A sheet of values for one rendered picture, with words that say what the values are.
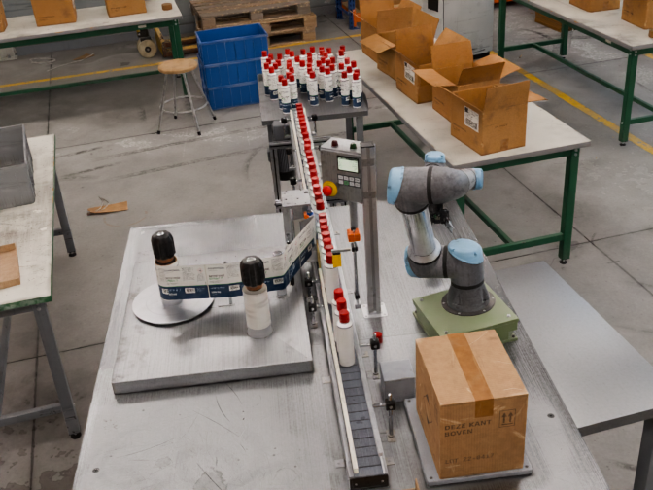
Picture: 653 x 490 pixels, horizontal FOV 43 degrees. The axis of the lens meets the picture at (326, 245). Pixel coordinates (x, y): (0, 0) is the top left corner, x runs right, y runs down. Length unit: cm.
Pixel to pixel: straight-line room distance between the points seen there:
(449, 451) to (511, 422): 19
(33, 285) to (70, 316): 128
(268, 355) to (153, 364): 39
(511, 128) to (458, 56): 78
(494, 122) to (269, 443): 241
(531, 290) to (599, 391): 60
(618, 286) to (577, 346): 194
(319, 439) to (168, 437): 47
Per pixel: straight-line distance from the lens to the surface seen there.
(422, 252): 282
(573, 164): 473
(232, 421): 267
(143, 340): 301
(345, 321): 265
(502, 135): 448
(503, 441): 237
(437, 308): 297
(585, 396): 276
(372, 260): 296
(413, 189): 254
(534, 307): 313
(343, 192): 286
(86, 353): 459
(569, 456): 255
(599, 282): 489
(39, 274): 374
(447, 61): 507
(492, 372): 234
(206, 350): 290
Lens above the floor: 257
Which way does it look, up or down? 30 degrees down
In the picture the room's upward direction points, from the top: 4 degrees counter-clockwise
